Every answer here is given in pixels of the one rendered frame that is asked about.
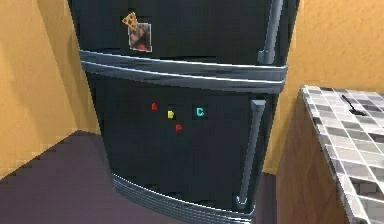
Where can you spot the cyan letter magnet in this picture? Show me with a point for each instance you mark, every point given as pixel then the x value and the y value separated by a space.
pixel 199 111

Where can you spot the red letter magnet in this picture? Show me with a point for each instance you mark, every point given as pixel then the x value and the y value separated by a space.
pixel 154 106
pixel 178 127

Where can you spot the yellow letter magnet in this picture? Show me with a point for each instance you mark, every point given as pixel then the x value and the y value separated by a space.
pixel 171 114

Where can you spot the black fridge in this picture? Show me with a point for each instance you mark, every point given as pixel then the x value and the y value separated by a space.
pixel 200 150

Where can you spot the photo on fridge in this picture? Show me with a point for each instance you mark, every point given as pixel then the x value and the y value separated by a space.
pixel 140 37

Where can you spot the pizza slice magnet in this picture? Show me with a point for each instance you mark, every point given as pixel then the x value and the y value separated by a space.
pixel 130 21

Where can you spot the wooden counter with tiled top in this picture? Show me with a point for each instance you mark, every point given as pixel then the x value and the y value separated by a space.
pixel 336 150

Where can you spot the black utensil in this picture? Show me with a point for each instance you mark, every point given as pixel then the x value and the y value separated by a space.
pixel 353 106

